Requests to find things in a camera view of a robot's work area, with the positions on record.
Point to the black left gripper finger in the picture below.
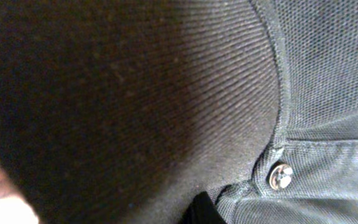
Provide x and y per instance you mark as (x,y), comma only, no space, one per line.
(202,211)

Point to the black t-shirt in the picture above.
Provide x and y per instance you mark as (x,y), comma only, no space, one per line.
(125,111)

